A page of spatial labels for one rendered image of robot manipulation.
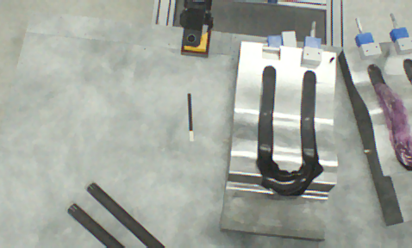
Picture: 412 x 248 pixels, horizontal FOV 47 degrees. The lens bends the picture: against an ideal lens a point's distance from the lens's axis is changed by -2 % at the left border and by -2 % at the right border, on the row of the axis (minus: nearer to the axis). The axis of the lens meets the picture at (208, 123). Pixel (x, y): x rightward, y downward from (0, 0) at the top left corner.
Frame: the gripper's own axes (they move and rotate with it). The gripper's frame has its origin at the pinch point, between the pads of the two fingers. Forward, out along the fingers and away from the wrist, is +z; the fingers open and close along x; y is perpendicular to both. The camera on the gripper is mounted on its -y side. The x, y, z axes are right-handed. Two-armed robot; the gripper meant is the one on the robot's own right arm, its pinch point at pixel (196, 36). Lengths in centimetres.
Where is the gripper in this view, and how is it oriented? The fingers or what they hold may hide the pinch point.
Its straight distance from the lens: 136.3
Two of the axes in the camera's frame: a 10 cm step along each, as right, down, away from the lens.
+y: 1.1, -9.5, 3.1
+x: -9.9, -1.2, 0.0
